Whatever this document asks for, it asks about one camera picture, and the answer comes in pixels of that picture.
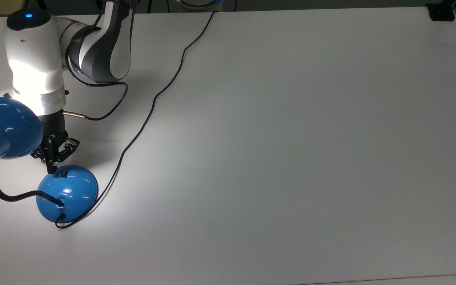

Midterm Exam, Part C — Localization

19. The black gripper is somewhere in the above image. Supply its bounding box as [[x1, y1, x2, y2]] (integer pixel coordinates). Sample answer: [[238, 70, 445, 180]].
[[30, 110, 80, 175]]

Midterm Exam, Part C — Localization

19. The blue desk lamp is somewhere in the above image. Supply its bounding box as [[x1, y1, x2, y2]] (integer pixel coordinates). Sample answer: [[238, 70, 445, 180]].
[[0, 97, 99, 222]]

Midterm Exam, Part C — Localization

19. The black table corner clamp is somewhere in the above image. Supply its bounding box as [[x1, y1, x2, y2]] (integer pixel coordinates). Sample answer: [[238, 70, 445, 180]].
[[426, 3, 456, 21]]

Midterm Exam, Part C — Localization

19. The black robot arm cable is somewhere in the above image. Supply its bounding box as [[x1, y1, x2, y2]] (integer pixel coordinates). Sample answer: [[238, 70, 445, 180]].
[[62, 47, 129, 122]]

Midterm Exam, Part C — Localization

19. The black lamp power cable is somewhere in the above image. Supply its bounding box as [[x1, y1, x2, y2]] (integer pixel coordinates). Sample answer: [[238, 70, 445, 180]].
[[55, 11, 218, 230]]

